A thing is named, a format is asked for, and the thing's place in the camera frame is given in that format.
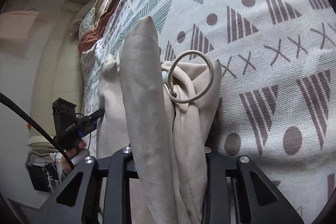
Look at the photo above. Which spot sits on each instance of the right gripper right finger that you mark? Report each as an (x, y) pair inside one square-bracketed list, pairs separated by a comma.
[(256, 198)]

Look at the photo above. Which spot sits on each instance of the patterned white bed quilt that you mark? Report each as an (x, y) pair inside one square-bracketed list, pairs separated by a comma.
[(277, 98)]

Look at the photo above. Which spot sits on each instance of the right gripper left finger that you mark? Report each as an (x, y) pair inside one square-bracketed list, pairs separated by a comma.
[(77, 198)]

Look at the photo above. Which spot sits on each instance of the beige jacket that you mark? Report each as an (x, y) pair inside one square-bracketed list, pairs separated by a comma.
[(164, 111)]

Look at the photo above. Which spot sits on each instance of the left hand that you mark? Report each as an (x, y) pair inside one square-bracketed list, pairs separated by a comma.
[(78, 153)]

